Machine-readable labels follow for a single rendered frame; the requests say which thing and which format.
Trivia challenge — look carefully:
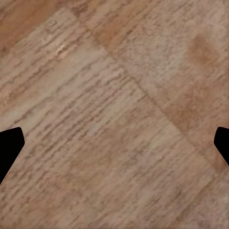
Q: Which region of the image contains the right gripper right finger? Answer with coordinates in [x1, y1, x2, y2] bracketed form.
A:
[214, 127, 229, 164]

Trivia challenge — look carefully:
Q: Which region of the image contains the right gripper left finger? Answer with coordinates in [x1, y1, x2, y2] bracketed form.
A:
[0, 127, 25, 184]

